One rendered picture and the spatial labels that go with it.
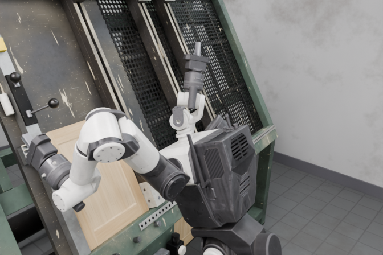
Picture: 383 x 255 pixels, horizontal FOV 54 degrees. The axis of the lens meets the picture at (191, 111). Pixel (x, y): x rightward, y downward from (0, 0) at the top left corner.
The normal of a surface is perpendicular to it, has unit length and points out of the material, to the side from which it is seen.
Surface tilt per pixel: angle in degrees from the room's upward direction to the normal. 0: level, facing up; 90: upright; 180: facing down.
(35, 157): 90
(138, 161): 119
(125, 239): 60
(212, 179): 90
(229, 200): 90
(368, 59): 90
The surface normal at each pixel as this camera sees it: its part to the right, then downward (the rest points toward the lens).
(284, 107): -0.65, 0.20
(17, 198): 0.75, -0.30
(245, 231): 0.37, -0.81
